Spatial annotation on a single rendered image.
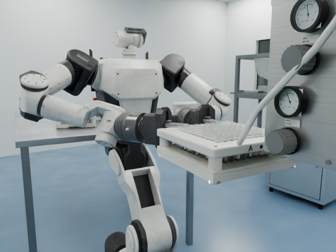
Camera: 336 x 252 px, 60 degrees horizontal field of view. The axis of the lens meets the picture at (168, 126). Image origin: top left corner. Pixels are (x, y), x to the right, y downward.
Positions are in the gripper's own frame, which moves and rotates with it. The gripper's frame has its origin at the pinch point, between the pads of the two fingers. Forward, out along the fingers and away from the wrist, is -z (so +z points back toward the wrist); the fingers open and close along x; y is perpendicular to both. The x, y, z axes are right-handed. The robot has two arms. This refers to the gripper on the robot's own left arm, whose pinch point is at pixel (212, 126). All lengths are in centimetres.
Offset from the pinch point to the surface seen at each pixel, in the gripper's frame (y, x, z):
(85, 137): 29, 17, 92
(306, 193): -170, 92, 125
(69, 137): 37, 16, 91
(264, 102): 17.6, -10.3, -44.7
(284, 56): 17, -16, -47
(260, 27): -361, -124, 451
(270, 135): 17.2, -6.4, -45.6
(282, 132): 17, -7, -47
